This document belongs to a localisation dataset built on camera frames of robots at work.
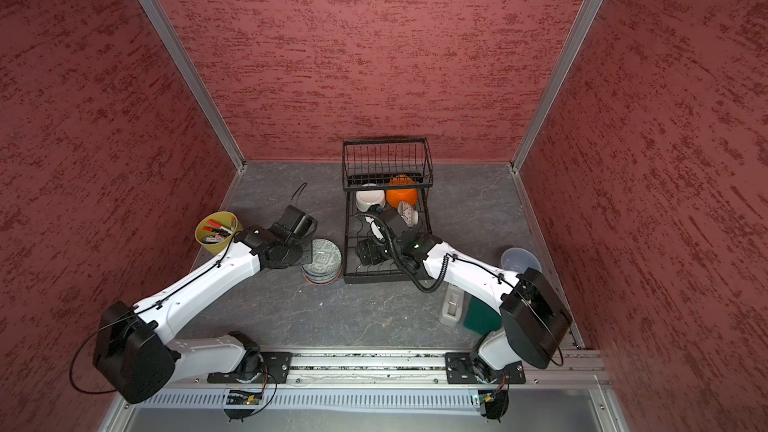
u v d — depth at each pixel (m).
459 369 0.74
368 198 1.00
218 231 0.88
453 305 0.83
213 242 0.82
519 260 0.87
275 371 0.74
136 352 0.39
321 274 0.82
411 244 0.62
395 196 1.00
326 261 0.87
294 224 0.63
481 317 0.80
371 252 0.72
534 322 0.42
